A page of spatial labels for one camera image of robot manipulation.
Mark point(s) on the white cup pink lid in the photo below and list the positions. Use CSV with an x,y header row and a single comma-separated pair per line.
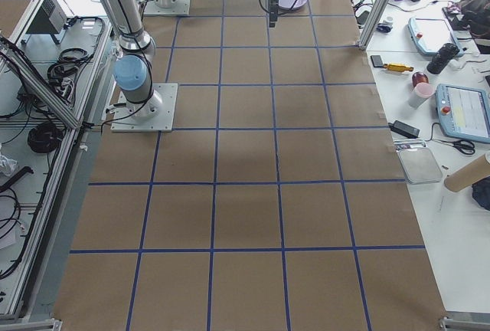
x,y
420,94

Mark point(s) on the black smartphone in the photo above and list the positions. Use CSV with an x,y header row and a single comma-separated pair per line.
x,y
377,61

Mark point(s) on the blue teach pendant far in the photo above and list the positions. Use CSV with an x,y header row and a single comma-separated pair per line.
x,y
430,34

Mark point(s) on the blue teach pendant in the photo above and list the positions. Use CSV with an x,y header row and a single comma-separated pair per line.
x,y
463,112
430,34

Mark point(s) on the black power adapter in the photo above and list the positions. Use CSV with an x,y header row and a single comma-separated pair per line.
x,y
404,129

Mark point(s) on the blue teach pendant near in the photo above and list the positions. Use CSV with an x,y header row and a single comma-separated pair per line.
x,y
463,112

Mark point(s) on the black scissors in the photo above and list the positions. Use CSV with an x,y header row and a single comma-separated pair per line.
x,y
464,146

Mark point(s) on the cardboard tube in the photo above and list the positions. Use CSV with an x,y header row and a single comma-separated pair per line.
x,y
469,174

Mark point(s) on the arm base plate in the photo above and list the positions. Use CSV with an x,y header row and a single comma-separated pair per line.
x,y
156,115
167,8

